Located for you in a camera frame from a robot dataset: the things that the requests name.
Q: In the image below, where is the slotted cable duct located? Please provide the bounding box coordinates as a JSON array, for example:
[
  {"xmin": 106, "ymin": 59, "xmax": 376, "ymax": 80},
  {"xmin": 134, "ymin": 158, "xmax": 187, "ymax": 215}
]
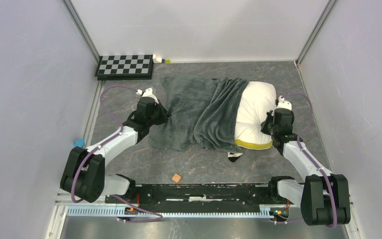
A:
[{"xmin": 67, "ymin": 204, "xmax": 278, "ymax": 219}]

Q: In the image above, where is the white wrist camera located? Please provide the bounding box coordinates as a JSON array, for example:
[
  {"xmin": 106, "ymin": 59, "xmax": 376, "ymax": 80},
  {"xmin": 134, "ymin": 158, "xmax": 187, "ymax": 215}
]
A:
[
  {"xmin": 136, "ymin": 88, "xmax": 159, "ymax": 104},
  {"xmin": 275, "ymin": 96, "xmax": 292, "ymax": 111}
]

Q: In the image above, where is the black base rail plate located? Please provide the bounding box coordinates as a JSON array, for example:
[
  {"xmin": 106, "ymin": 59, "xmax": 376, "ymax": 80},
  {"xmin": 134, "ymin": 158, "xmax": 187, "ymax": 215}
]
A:
[{"xmin": 105, "ymin": 183, "xmax": 300, "ymax": 214}]

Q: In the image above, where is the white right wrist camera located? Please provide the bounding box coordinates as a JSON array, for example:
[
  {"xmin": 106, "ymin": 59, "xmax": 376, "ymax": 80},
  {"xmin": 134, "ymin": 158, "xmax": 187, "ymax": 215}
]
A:
[{"xmin": 275, "ymin": 96, "xmax": 292, "ymax": 111}]

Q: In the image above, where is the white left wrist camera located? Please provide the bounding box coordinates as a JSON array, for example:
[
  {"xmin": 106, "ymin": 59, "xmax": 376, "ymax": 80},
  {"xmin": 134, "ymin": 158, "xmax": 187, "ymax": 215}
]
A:
[{"xmin": 136, "ymin": 88, "xmax": 159, "ymax": 104}]

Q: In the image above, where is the black grey checkerboard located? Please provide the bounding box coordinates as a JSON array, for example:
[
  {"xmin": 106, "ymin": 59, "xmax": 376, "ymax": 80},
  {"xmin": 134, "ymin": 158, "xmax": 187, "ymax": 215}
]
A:
[{"xmin": 95, "ymin": 54, "xmax": 154, "ymax": 80}]

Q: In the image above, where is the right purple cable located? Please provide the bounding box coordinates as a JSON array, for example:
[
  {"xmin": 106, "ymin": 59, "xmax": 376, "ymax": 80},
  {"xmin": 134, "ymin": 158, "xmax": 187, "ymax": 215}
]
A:
[{"xmin": 270, "ymin": 93, "xmax": 338, "ymax": 228}]

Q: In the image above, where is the purple cable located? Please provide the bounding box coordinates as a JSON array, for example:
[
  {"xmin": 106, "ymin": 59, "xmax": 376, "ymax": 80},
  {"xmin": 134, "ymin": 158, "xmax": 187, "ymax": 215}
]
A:
[
  {"xmin": 71, "ymin": 85, "xmax": 164, "ymax": 224},
  {"xmin": 270, "ymin": 93, "xmax": 338, "ymax": 228}
]

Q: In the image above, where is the small white yellow object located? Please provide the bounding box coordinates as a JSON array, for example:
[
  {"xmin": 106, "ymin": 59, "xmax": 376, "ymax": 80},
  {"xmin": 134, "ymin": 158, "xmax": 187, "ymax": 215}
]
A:
[{"xmin": 152, "ymin": 54, "xmax": 171, "ymax": 64}]

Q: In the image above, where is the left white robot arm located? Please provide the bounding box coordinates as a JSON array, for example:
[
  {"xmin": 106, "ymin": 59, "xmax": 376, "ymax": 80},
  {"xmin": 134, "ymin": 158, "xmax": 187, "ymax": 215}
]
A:
[{"xmin": 60, "ymin": 97, "xmax": 171, "ymax": 203}]

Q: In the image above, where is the zebra and grey pillowcase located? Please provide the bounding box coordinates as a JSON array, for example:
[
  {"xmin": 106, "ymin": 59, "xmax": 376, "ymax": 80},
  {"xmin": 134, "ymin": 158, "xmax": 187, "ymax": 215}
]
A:
[{"xmin": 149, "ymin": 75, "xmax": 249, "ymax": 162}]

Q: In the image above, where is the blue clip on wall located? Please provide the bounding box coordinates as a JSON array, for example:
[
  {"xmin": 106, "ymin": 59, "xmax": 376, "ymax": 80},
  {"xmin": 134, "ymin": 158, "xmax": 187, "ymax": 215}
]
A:
[{"xmin": 74, "ymin": 138, "xmax": 85, "ymax": 148}]

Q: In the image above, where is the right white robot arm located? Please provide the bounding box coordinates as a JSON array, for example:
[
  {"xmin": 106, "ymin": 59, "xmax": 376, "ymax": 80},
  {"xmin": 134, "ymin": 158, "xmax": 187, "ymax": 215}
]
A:
[{"xmin": 261, "ymin": 108, "xmax": 351, "ymax": 228}]

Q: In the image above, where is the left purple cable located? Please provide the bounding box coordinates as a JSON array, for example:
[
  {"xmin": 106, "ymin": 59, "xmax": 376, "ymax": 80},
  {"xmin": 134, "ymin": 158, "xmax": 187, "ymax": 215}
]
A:
[{"xmin": 71, "ymin": 85, "xmax": 164, "ymax": 224}]

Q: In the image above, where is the small orange cube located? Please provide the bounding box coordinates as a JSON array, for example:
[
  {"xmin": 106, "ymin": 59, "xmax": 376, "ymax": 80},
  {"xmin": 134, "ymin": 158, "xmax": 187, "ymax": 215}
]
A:
[{"xmin": 172, "ymin": 174, "xmax": 182, "ymax": 183}]

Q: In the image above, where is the white pillow with yellow edge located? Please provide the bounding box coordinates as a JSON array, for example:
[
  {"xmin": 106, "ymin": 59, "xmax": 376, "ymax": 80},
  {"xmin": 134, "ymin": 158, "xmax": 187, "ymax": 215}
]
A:
[{"xmin": 235, "ymin": 81, "xmax": 276, "ymax": 150}]

